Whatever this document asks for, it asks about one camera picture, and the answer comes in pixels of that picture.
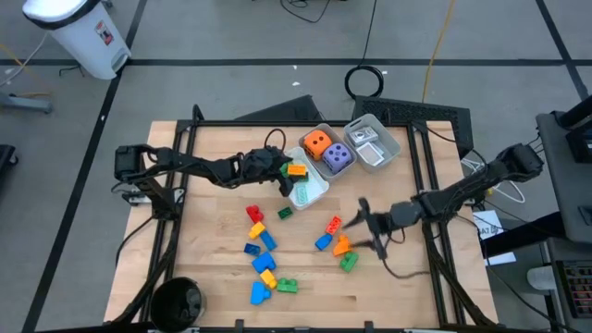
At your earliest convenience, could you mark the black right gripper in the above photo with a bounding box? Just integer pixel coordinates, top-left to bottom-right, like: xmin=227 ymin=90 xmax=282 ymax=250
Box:
xmin=342 ymin=197 xmax=425 ymax=262

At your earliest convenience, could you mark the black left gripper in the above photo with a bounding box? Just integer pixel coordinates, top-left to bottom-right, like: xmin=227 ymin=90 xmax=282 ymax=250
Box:
xmin=240 ymin=146 xmax=297 ymax=198

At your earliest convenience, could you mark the large orange toy block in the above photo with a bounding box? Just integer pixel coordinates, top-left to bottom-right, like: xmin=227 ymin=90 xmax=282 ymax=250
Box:
xmin=331 ymin=233 xmax=354 ymax=258

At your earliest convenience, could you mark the red-orange toy block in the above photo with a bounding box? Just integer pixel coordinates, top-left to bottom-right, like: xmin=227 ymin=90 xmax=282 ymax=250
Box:
xmin=324 ymin=215 xmax=344 ymax=236

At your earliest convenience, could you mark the orange foam die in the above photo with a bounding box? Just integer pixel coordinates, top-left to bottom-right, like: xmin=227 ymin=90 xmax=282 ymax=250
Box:
xmin=302 ymin=129 xmax=334 ymax=162

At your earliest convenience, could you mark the red toy block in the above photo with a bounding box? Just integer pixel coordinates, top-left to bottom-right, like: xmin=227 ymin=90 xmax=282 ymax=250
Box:
xmin=244 ymin=204 xmax=265 ymax=225

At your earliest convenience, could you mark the purple foam die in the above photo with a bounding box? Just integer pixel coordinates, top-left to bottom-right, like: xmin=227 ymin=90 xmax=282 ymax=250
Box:
xmin=322 ymin=142 xmax=354 ymax=176

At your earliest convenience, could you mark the yellow toy block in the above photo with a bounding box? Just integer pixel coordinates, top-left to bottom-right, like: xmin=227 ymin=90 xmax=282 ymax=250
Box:
xmin=258 ymin=268 xmax=279 ymax=290
xmin=247 ymin=221 xmax=267 ymax=241

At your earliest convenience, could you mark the blue eight-stud block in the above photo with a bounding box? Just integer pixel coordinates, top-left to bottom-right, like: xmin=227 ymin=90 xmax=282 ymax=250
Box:
xmin=258 ymin=229 xmax=279 ymax=253

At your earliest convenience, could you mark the white playing card deck box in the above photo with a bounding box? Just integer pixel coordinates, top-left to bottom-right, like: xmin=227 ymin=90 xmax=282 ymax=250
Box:
xmin=347 ymin=125 xmax=380 ymax=148
xmin=355 ymin=141 xmax=386 ymax=167

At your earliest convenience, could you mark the large blue toy block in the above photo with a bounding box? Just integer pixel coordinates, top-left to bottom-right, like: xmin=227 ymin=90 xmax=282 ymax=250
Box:
xmin=251 ymin=251 xmax=278 ymax=275

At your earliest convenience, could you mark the large green toy block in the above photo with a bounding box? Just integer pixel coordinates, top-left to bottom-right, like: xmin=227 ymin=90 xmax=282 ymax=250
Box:
xmin=276 ymin=277 xmax=300 ymax=295

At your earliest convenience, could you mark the light blue toy block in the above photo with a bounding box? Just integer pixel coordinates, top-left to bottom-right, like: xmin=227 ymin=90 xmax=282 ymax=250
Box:
xmin=249 ymin=280 xmax=273 ymax=307

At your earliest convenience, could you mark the white plastic storage bin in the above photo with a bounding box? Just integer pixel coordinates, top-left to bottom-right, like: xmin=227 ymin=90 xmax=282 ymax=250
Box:
xmin=342 ymin=113 xmax=402 ymax=175
xmin=281 ymin=146 xmax=331 ymax=212
xmin=298 ymin=122 xmax=359 ymax=182

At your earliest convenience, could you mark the black flat panel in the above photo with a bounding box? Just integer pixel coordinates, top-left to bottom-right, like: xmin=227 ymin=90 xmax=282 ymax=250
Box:
xmin=234 ymin=94 xmax=325 ymax=122

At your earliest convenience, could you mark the white paper sheet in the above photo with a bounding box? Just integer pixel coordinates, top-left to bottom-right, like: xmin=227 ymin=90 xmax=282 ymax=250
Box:
xmin=472 ymin=210 xmax=517 ymax=267

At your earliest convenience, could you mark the white power strip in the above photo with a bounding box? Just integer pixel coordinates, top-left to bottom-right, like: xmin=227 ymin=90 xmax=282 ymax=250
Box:
xmin=120 ymin=187 xmax=186 ymax=208

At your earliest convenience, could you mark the black bucket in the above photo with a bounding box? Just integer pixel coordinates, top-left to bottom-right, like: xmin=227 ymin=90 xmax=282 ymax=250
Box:
xmin=149 ymin=276 xmax=207 ymax=333

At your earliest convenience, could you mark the grey equipment cart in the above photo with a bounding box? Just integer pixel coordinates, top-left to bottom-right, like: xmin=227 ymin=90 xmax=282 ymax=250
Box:
xmin=536 ymin=94 xmax=592 ymax=246

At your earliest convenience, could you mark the black keyboard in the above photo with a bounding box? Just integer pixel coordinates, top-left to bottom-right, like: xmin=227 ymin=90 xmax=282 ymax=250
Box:
xmin=556 ymin=259 xmax=592 ymax=320

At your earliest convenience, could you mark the white trash bin black lid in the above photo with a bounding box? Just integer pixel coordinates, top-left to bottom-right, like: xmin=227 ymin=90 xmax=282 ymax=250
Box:
xmin=21 ymin=0 xmax=132 ymax=81

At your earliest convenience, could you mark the grey stand foot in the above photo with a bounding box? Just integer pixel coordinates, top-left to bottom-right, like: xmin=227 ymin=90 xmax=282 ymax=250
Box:
xmin=0 ymin=92 xmax=55 ymax=115

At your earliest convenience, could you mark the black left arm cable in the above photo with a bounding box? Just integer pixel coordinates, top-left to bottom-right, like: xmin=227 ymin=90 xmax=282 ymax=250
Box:
xmin=263 ymin=128 xmax=288 ymax=154

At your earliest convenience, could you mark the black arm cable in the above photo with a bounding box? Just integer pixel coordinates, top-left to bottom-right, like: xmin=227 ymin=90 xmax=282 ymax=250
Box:
xmin=263 ymin=128 xmax=288 ymax=154
xmin=379 ymin=230 xmax=432 ymax=281

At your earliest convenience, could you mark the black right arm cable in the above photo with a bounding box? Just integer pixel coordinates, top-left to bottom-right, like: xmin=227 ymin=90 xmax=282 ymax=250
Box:
xmin=379 ymin=230 xmax=432 ymax=281

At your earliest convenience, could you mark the white cable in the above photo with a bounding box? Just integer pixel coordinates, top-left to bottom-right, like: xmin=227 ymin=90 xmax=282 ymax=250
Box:
xmin=461 ymin=156 xmax=526 ymax=204

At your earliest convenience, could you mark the black hanging cable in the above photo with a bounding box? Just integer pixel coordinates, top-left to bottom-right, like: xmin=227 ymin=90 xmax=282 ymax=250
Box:
xmin=343 ymin=0 xmax=386 ymax=100

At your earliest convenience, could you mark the yellow hanging cable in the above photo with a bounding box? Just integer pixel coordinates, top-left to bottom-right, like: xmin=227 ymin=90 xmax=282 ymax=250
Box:
xmin=421 ymin=0 xmax=457 ymax=104

